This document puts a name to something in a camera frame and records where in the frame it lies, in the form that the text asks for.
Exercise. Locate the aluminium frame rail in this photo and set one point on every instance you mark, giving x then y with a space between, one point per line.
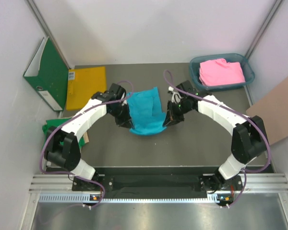
256 183

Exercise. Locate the blue plastic bin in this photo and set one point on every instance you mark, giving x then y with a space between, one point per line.
248 73

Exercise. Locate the pink t shirt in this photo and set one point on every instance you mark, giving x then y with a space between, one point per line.
219 72

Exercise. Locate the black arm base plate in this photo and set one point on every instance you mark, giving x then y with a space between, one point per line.
186 182

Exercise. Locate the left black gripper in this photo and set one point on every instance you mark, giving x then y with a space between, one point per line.
126 121

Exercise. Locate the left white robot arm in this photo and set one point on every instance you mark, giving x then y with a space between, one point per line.
62 143

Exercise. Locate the brown cardboard sheet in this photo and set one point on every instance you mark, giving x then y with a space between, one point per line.
273 110

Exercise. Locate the grey slotted cable duct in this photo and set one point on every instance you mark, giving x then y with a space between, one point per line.
88 198

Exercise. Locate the teal t shirt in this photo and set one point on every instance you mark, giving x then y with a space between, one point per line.
146 113

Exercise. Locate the green t shirt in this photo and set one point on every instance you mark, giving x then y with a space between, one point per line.
57 122

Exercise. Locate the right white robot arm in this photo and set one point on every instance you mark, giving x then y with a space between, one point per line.
248 133

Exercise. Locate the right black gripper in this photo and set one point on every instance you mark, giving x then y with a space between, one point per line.
172 118

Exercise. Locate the yellow folder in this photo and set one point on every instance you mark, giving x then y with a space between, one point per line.
83 84

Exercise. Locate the green ring binder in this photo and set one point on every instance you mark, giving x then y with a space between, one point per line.
48 75

